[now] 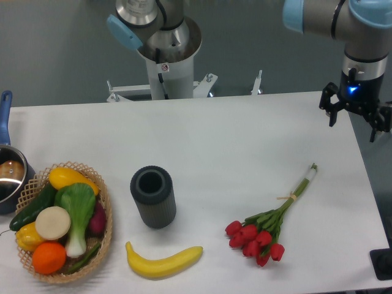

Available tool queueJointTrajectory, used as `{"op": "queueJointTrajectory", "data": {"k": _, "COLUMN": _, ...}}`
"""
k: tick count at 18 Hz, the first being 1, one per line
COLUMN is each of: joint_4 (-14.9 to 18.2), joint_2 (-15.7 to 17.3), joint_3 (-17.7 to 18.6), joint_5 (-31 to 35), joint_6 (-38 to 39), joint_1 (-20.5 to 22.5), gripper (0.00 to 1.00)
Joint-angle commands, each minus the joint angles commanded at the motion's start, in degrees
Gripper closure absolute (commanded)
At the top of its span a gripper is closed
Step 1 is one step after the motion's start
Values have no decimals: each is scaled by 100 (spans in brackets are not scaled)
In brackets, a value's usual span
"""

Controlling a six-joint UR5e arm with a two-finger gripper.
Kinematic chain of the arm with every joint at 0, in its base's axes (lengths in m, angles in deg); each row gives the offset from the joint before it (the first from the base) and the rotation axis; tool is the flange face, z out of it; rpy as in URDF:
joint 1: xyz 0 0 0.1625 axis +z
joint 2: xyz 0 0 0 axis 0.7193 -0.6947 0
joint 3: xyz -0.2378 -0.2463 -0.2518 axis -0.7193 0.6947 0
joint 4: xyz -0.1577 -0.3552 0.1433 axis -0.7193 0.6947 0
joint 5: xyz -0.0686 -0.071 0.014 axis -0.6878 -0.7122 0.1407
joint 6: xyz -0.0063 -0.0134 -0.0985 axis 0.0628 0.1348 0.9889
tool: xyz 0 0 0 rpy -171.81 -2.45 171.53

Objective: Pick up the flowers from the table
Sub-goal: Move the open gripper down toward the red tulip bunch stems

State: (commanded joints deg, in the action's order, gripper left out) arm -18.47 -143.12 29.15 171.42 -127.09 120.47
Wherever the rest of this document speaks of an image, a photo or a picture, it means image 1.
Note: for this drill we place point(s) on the green bok choy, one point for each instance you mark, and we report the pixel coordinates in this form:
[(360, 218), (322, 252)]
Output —
[(79, 201)]

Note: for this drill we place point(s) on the blue saucepan with handle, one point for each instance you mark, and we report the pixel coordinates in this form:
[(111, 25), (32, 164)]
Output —
[(15, 169)]

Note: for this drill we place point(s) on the yellow squash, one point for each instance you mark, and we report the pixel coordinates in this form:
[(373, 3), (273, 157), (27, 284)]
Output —
[(61, 177)]

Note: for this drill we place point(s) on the dark green cucumber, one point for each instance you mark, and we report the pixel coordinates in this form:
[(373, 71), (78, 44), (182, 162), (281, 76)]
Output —
[(27, 215)]

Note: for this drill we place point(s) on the dark grey ribbed vase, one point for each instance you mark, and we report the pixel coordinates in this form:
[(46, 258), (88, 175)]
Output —
[(152, 190)]

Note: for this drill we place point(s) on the orange fruit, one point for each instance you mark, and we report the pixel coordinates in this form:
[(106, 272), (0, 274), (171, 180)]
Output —
[(49, 257)]

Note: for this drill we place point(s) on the green bean pod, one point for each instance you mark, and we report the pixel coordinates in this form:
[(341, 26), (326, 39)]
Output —
[(85, 260)]

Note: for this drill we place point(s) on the woven wicker basket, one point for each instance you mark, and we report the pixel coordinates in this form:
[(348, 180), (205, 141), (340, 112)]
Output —
[(32, 189)]

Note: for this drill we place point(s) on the purple red onion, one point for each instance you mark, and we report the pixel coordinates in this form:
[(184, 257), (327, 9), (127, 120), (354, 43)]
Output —
[(98, 221)]

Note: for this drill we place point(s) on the yellow banana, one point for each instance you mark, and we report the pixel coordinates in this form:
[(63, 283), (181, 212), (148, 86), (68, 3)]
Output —
[(165, 267)]

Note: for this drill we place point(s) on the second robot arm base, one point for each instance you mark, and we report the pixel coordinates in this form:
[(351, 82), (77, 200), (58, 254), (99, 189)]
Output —
[(158, 30)]

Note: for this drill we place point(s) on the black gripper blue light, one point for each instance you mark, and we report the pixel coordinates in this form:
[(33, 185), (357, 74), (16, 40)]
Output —
[(360, 97)]

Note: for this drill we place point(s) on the red tulip bouquet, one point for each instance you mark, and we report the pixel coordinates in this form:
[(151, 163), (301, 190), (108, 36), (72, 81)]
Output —
[(258, 235)]

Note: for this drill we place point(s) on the yellow bell pepper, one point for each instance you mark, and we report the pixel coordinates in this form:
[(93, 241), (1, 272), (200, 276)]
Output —
[(28, 238)]

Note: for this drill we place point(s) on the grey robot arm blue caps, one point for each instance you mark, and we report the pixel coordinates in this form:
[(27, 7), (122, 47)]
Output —
[(365, 29)]

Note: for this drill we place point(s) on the beige round radish slice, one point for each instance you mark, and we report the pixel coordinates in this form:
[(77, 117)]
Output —
[(53, 223)]

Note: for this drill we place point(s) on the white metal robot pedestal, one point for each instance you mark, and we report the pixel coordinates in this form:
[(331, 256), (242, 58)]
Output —
[(166, 81)]

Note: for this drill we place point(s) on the black device at table edge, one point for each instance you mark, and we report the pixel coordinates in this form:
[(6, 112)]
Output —
[(381, 262)]

